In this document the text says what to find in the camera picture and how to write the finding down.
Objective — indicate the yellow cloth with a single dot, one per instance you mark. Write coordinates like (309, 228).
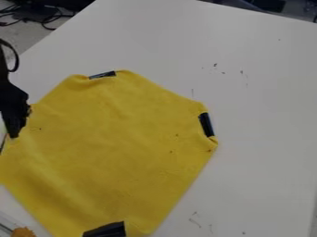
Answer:
(111, 148)

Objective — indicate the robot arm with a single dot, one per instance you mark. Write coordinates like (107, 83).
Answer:
(3, 72)

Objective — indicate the orange toy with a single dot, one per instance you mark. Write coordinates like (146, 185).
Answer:
(22, 232)

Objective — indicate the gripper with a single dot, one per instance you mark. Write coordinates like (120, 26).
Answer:
(13, 102)

